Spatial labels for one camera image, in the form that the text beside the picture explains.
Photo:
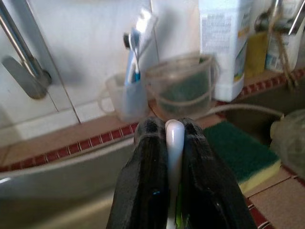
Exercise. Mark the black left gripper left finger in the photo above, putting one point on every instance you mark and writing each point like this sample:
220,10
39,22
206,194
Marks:
143,179

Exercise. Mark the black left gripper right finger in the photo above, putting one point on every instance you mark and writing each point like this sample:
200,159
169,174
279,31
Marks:
209,190

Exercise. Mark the green yellow scrub sponge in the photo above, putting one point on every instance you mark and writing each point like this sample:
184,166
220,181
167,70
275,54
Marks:
238,152

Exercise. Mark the steel sink basin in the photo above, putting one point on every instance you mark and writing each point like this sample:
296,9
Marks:
47,190
250,121

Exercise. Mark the green scouring pad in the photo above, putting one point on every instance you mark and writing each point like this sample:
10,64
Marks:
186,93

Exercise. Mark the clear plastic bag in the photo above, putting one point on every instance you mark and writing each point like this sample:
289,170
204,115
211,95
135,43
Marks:
293,138

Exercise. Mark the blue white toothbrush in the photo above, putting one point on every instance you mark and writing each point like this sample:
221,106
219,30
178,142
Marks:
137,71

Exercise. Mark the clear plastic pail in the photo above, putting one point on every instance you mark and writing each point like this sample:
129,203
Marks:
181,69

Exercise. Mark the plain yellow sponge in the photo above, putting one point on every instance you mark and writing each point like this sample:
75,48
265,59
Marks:
255,55

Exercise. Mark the white detergent bottle yellow cap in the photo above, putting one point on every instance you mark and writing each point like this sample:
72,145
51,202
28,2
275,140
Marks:
224,47

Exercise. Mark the white blue toothpaste tube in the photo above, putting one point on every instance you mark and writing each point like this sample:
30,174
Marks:
145,26

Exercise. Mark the chrome pull-out faucet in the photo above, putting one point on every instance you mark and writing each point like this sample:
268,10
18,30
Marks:
262,21

